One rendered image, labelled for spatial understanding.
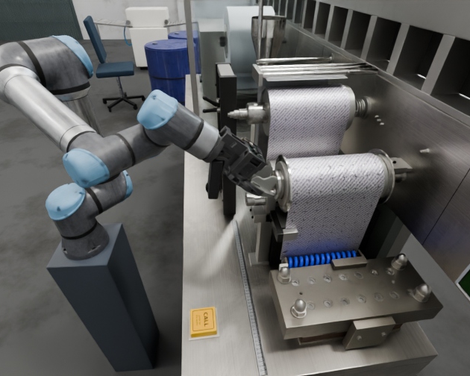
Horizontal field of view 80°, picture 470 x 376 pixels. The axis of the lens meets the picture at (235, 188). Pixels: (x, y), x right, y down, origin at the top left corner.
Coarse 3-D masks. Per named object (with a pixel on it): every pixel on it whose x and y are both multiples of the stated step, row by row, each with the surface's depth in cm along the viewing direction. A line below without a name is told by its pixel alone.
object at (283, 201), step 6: (378, 156) 72; (276, 168) 74; (282, 168) 69; (384, 168) 69; (384, 174) 69; (288, 186) 66; (384, 186) 70; (288, 192) 67; (384, 192) 71; (282, 198) 71; (282, 204) 71
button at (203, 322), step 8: (192, 312) 79; (200, 312) 79; (208, 312) 79; (192, 320) 77; (200, 320) 77; (208, 320) 77; (192, 328) 75; (200, 328) 75; (208, 328) 75; (192, 336) 75
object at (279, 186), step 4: (272, 172) 72; (276, 172) 70; (280, 172) 70; (276, 176) 69; (280, 176) 69; (280, 180) 68; (276, 184) 70; (280, 184) 68; (272, 188) 74; (276, 188) 70; (280, 188) 68; (276, 192) 70; (280, 192) 69; (276, 196) 70; (280, 196) 70
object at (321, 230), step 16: (352, 208) 72; (368, 208) 73; (288, 224) 73; (304, 224) 73; (320, 224) 74; (336, 224) 75; (352, 224) 76; (368, 224) 77; (304, 240) 78; (320, 240) 78; (336, 240) 79; (352, 240) 80; (288, 256) 81
